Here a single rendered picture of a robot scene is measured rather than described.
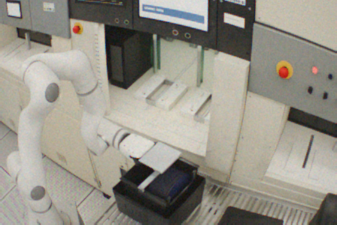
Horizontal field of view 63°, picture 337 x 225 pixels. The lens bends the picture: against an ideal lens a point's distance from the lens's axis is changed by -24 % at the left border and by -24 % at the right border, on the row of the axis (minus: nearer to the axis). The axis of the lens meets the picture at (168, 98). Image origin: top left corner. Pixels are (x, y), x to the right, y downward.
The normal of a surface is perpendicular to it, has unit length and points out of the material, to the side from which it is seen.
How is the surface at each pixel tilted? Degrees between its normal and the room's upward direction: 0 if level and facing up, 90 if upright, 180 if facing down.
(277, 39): 90
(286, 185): 90
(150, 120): 0
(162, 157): 1
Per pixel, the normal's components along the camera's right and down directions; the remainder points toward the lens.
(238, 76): -0.50, 0.53
